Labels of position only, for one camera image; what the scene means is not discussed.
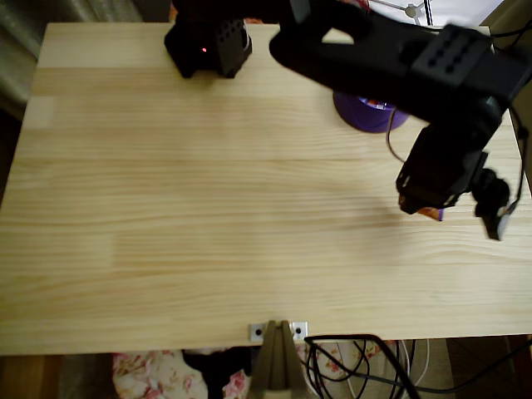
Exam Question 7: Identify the black fabric item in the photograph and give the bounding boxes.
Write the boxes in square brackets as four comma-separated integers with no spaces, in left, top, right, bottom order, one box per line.
[181,347,254,399]

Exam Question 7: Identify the white cable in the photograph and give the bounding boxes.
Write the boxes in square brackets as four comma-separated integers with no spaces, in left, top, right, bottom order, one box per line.
[344,338,430,398]

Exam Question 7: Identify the olive camera stand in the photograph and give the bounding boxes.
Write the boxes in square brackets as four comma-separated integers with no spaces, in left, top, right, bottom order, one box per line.
[249,319,309,399]

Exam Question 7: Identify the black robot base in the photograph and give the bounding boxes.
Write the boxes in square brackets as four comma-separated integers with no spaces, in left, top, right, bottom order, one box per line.
[164,18,254,80]

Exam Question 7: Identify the red white servo wires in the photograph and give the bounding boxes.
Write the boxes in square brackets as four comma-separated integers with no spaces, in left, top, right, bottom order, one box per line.
[384,106,407,164]

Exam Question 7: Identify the purple plastic bowl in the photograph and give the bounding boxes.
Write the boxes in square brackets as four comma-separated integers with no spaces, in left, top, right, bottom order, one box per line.
[332,91,411,135]

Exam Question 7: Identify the white metal stand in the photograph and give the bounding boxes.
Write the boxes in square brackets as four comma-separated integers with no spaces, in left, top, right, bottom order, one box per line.
[369,0,434,20]

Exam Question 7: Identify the silver metal bracket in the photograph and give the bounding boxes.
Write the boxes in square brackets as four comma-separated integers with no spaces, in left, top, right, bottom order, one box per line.
[248,321,309,342]

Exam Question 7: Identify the thin black cable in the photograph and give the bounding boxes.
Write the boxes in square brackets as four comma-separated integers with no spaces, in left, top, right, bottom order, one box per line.
[305,342,532,396]

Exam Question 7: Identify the thick black cable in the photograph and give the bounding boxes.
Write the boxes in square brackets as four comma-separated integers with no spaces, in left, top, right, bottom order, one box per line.
[304,333,419,399]

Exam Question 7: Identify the floral pink cloth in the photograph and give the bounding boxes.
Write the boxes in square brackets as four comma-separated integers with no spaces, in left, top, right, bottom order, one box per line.
[111,349,251,399]

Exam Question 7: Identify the grey curtain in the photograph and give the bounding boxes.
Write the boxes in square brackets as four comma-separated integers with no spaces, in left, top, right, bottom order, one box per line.
[0,0,145,120]

